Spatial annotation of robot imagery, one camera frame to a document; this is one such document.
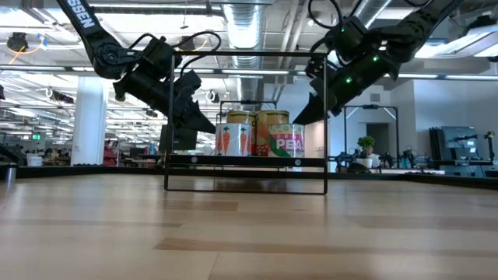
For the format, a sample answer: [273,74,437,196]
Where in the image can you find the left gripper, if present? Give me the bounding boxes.
[113,72,217,135]

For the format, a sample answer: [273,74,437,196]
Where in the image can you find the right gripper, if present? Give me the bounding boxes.
[292,50,401,126]

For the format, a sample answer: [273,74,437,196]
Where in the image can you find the green peas can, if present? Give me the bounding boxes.
[267,123,306,158]

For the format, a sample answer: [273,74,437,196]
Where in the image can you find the corn can yellow red label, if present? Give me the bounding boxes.
[254,109,291,157]
[226,110,258,126]

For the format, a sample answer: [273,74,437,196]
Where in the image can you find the sliced carrots can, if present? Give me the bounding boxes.
[215,122,254,157]

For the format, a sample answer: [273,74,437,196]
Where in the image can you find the black computer monitor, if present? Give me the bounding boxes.
[158,124,199,155]

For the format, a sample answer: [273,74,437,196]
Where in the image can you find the potted green plant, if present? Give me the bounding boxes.
[356,135,381,169]

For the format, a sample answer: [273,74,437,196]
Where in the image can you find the ceiling light strip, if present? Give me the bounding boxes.
[202,68,291,76]
[396,72,498,81]

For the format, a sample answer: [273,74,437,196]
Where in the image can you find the white pillar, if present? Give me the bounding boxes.
[70,75,109,167]

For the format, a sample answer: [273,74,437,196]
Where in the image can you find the wooden shelf black metal frame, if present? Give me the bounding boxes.
[163,50,329,196]

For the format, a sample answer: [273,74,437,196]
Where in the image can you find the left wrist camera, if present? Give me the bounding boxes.
[142,36,177,77]

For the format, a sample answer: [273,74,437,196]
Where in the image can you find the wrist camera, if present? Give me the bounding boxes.
[142,36,177,77]
[328,16,371,54]

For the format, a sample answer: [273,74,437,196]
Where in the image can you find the black left camera cable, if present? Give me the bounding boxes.
[170,30,223,77]

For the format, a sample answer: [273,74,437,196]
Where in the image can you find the black camera cable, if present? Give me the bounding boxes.
[308,0,344,31]
[170,30,223,77]

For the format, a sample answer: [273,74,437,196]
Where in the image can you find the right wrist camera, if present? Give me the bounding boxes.
[328,16,371,54]

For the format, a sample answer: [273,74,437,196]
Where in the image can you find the black right camera cable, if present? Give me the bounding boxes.
[308,0,344,31]

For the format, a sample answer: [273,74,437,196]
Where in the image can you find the silver ventilation duct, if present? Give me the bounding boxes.
[222,0,266,112]

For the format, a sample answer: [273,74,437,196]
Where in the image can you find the black table frame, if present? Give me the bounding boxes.
[0,165,498,191]

